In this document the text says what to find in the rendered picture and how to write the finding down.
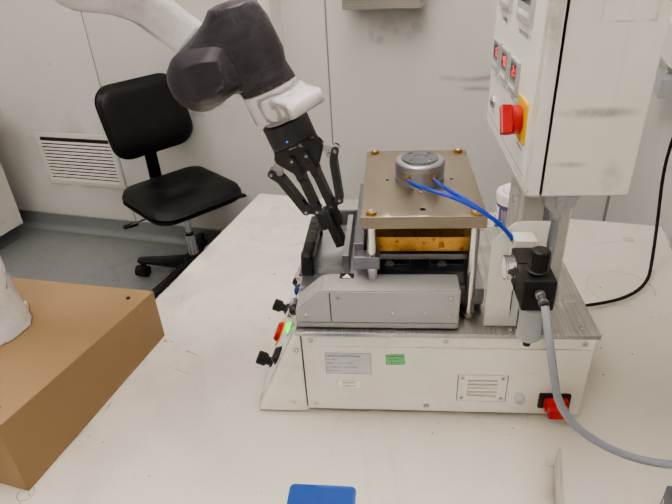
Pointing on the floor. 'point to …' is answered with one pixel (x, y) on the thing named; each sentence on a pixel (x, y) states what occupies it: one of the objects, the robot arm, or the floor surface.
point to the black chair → (129, 132)
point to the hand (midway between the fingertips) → (333, 226)
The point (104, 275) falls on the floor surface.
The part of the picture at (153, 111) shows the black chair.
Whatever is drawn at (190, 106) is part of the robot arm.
